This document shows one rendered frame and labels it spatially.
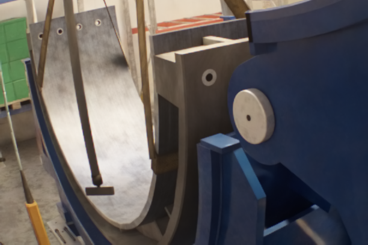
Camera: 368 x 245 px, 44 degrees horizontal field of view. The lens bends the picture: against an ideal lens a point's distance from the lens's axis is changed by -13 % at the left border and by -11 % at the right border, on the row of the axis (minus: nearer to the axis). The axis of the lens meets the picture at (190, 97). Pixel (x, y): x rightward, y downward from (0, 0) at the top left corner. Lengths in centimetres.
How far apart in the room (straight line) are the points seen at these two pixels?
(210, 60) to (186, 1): 880
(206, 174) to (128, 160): 174
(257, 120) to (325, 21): 36
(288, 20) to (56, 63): 261
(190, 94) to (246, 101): 26
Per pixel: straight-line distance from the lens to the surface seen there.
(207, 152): 142
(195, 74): 142
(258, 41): 112
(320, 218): 179
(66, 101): 340
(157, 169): 173
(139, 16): 183
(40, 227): 277
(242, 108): 123
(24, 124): 920
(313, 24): 97
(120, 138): 330
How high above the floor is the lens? 259
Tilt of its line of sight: 15 degrees down
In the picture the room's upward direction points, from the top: 7 degrees counter-clockwise
